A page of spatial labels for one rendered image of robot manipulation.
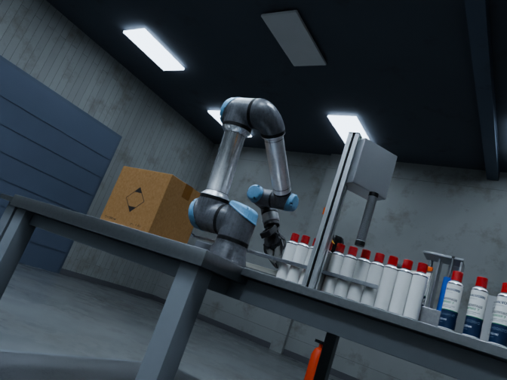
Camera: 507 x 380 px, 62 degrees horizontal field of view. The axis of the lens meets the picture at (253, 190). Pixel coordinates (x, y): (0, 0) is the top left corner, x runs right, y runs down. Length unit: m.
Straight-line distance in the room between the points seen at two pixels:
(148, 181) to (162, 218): 0.18
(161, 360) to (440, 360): 0.59
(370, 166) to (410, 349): 0.85
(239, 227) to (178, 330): 0.55
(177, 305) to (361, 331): 0.42
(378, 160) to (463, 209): 7.79
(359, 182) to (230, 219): 0.51
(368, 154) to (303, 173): 9.10
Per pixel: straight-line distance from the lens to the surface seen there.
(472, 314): 1.59
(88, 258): 10.50
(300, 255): 1.75
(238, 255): 1.45
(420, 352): 1.00
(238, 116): 1.62
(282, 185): 1.71
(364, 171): 1.65
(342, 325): 1.04
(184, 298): 1.01
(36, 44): 9.50
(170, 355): 1.03
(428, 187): 9.71
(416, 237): 9.36
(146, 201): 1.75
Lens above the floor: 0.75
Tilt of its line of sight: 14 degrees up
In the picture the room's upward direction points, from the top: 20 degrees clockwise
